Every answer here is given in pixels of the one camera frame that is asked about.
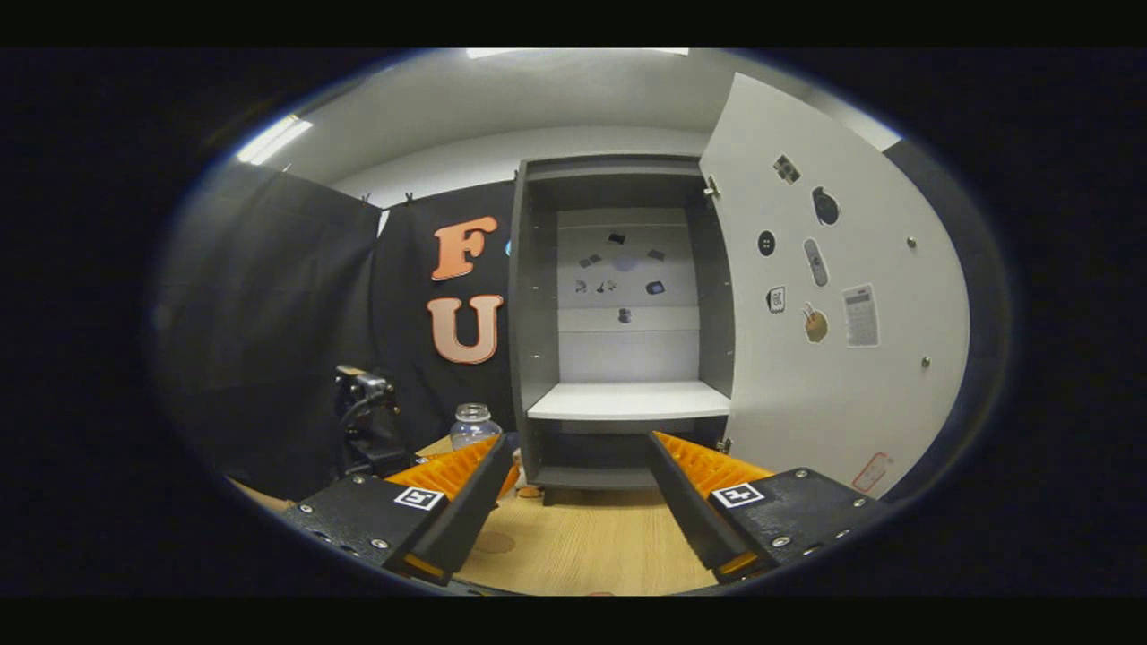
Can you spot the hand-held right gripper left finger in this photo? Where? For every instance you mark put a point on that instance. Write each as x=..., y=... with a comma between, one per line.
x=470, y=515

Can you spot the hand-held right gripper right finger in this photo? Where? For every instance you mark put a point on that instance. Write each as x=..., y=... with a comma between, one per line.
x=685, y=511

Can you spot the round brown coaster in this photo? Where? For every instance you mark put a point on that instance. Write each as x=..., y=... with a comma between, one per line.
x=493, y=542

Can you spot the clear glass bottle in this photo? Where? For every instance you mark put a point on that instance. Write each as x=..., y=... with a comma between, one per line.
x=473, y=428

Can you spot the white cabinet door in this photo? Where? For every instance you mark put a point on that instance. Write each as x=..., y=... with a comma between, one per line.
x=806, y=385

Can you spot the white cabinet shelf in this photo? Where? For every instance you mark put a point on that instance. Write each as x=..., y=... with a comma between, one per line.
x=627, y=400

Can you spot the penguin plush toy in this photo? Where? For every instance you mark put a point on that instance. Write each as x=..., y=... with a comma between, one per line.
x=522, y=461

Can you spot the black backdrop cloth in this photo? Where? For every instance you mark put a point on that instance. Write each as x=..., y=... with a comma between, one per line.
x=269, y=313

